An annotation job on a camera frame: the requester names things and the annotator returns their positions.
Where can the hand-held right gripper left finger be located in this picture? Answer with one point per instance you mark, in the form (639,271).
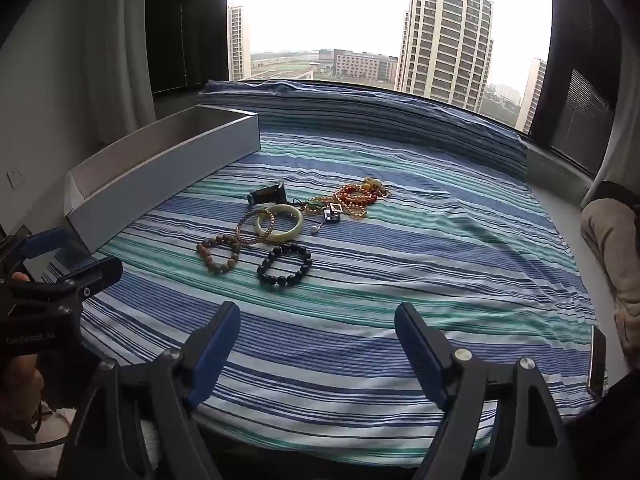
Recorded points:
(216,345)

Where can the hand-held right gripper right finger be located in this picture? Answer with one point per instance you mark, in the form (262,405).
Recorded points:
(419,347)

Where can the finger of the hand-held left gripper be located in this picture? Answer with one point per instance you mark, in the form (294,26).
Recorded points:
(75,260)
(90,280)

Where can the grey cardboard box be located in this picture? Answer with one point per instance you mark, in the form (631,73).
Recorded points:
(150,180)

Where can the pale jade bangle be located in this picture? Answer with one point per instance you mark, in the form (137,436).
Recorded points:
(290,227)

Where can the black watch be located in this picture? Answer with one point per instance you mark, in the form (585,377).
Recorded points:
(267,194)

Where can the person's left forearm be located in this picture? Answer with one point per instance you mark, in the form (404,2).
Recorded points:
(30,465)

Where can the person's left hand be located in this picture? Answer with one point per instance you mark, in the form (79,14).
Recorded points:
(20,387)

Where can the blue striped blanket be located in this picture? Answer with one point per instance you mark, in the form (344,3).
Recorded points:
(400,270)

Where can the amber bead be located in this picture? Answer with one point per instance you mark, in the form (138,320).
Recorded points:
(369,182)

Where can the black phone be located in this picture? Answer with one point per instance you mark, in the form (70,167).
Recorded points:
(597,365)

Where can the beige pillow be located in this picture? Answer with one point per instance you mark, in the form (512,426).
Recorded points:
(612,245)

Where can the white curtain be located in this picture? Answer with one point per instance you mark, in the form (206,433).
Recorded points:
(120,35)

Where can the dark window blind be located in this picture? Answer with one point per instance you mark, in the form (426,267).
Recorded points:
(187,25)
(575,85)

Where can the tall apartment building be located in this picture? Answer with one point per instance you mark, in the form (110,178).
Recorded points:
(445,40)

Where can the white wall socket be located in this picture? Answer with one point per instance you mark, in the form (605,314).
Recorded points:
(15,179)

